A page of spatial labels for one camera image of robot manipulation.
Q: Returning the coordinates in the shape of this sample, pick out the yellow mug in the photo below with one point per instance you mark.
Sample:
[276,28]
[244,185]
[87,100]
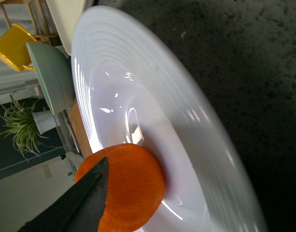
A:
[13,48]

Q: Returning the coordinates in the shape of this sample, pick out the potted green plant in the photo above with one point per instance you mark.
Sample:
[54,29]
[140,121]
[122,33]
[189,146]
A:
[20,124]

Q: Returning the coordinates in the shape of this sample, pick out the wooden cutting board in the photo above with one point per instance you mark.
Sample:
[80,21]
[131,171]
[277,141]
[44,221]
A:
[79,130]

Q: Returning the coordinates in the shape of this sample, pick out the orange mandarin fruit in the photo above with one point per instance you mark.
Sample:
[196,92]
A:
[136,186]

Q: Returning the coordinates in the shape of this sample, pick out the white ridged plate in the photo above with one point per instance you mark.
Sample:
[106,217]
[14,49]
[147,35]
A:
[130,88]

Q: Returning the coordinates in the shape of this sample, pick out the wooden dish rack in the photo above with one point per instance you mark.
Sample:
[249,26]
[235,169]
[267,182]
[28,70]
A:
[33,15]

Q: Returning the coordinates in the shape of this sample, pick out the light green bowl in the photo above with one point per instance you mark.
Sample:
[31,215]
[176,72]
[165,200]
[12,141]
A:
[54,74]

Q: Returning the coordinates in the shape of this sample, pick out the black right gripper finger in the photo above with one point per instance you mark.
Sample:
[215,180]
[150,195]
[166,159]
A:
[80,208]

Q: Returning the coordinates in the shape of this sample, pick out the cream bear tray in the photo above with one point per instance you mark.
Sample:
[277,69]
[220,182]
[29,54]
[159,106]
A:
[65,14]

